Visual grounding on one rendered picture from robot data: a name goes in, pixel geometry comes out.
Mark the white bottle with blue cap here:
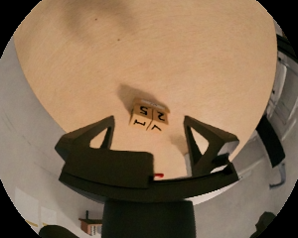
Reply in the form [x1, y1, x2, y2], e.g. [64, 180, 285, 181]
[184, 154, 191, 178]

